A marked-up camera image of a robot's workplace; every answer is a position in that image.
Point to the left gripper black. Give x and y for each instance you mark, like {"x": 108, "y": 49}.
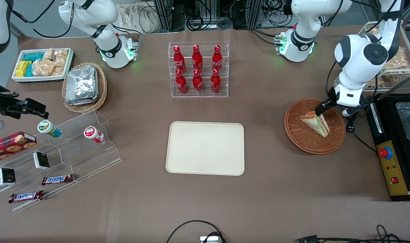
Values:
{"x": 324, "y": 106}

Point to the triangular sandwich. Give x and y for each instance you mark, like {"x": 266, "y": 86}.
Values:
{"x": 318, "y": 125}

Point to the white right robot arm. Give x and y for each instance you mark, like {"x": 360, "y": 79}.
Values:
{"x": 90, "y": 13}

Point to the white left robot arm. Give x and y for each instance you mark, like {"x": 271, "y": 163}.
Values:
{"x": 360, "y": 54}

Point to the round brown wicker basket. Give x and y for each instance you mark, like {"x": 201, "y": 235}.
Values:
{"x": 306, "y": 141}

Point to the light oval wicker basket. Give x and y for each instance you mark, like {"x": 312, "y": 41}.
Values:
{"x": 102, "y": 87}

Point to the beige rectangular tray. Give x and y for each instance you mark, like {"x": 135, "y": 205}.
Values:
{"x": 205, "y": 148}

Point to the green lid yogurt cup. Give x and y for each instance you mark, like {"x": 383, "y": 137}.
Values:
{"x": 46, "y": 127}

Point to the white rectangular snack bin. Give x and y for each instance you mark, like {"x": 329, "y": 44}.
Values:
{"x": 39, "y": 79}

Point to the teal snack packet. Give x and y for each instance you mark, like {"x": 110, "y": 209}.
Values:
{"x": 29, "y": 71}
{"x": 33, "y": 56}

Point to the clear rice cracker bag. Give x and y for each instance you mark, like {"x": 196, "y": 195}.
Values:
{"x": 43, "y": 67}
{"x": 58, "y": 71}
{"x": 61, "y": 57}
{"x": 48, "y": 54}

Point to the yellow snack packet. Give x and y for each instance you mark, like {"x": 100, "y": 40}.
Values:
{"x": 22, "y": 69}

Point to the red plaid cookie box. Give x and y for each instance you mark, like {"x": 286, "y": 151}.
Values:
{"x": 9, "y": 145}

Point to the silver foil pack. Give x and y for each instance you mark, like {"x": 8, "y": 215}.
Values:
{"x": 81, "y": 82}
{"x": 87, "y": 102}

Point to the small black white box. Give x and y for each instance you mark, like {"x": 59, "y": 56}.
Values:
{"x": 41, "y": 160}
{"x": 6, "y": 176}

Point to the red lid yogurt cup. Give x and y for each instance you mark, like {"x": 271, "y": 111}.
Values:
{"x": 91, "y": 132}

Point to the clear acrylic stepped display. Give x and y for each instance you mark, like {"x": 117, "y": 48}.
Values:
{"x": 80, "y": 158}

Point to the brown snickers bar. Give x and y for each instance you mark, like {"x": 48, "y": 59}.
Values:
{"x": 58, "y": 179}
{"x": 25, "y": 196}

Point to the red emergency stop button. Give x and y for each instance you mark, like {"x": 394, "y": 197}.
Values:
{"x": 385, "y": 153}

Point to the black appliance yellow panel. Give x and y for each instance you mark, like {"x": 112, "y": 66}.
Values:
{"x": 404, "y": 135}

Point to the grey metal bar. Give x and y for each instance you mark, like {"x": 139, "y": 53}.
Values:
{"x": 404, "y": 81}

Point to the clear plastic container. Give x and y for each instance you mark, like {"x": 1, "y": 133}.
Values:
{"x": 409, "y": 118}

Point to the red cola bottle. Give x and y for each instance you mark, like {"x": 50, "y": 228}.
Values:
{"x": 197, "y": 60}
{"x": 181, "y": 84}
{"x": 215, "y": 84}
{"x": 179, "y": 60}
{"x": 198, "y": 84}
{"x": 217, "y": 60}

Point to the clear acrylic bottle rack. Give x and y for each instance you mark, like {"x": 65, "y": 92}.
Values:
{"x": 198, "y": 94}

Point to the white plastic bag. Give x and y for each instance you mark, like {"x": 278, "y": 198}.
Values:
{"x": 137, "y": 18}

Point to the small silver device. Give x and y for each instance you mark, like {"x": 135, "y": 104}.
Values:
{"x": 210, "y": 239}

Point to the aluminium frame post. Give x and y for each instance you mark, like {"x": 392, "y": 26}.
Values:
{"x": 164, "y": 15}
{"x": 254, "y": 13}

